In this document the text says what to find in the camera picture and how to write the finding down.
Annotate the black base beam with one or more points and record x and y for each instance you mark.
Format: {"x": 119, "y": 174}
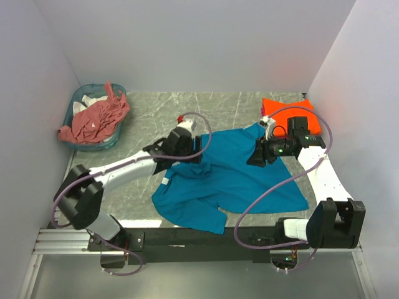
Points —
{"x": 157, "y": 245}

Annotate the teal plastic basket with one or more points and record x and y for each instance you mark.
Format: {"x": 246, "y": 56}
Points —
{"x": 90, "y": 146}

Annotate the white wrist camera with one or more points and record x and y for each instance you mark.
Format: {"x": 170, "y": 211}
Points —
{"x": 268, "y": 124}
{"x": 188, "y": 124}

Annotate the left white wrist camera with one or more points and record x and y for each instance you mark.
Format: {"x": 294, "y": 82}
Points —
{"x": 188, "y": 124}

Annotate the white garment in basket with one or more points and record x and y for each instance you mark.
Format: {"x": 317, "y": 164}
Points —
{"x": 85, "y": 102}

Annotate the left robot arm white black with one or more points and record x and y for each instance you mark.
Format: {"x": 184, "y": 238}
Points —
{"x": 80, "y": 195}

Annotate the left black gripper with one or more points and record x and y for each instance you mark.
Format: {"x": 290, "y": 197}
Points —
{"x": 196, "y": 161}

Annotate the salmon pink t shirt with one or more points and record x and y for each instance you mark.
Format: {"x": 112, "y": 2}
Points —
{"x": 96, "y": 120}

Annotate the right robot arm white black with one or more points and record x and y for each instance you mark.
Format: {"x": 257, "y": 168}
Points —
{"x": 337, "y": 221}

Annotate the teal blue t shirt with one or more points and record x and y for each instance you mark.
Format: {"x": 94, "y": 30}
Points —
{"x": 196, "y": 196}

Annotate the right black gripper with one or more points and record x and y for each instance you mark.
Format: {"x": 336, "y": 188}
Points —
{"x": 261, "y": 153}

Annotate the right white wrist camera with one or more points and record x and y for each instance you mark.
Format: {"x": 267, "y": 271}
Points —
{"x": 268, "y": 124}

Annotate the aluminium frame rail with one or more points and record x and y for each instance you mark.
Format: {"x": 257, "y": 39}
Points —
{"x": 61, "y": 242}

